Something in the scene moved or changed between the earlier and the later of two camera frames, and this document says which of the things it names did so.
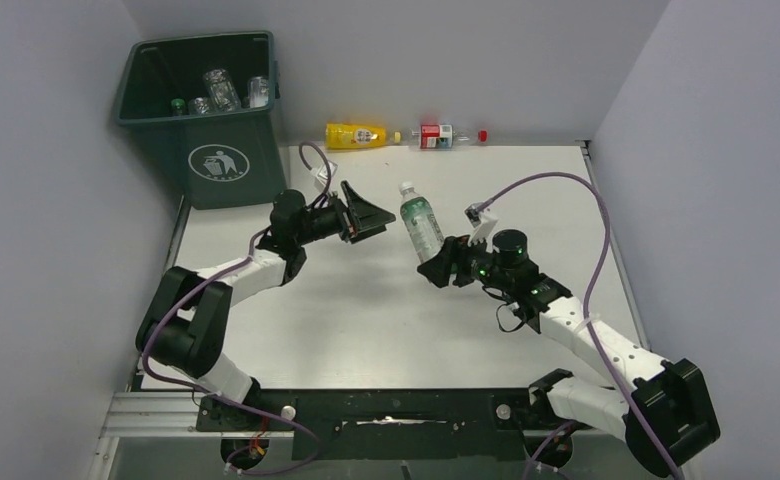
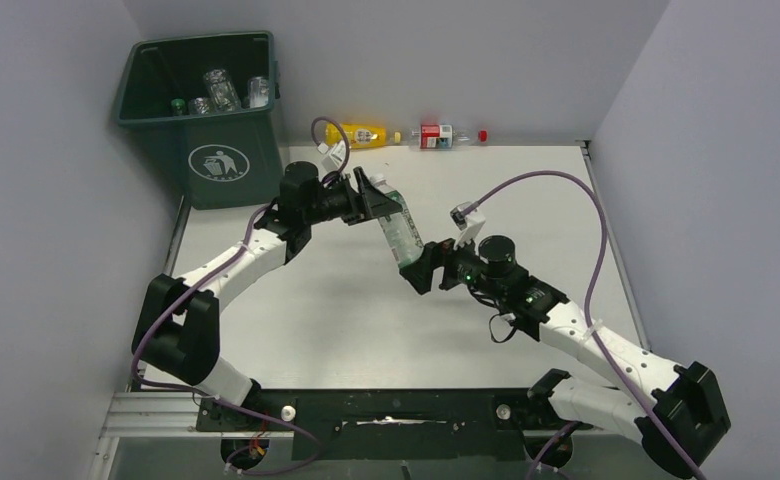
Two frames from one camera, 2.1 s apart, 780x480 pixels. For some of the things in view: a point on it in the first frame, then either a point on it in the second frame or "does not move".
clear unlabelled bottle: [222, 96] does not move
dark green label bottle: [177, 106] does not move
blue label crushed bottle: [198, 106] does not move
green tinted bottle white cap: [421, 221] -> [398, 228]
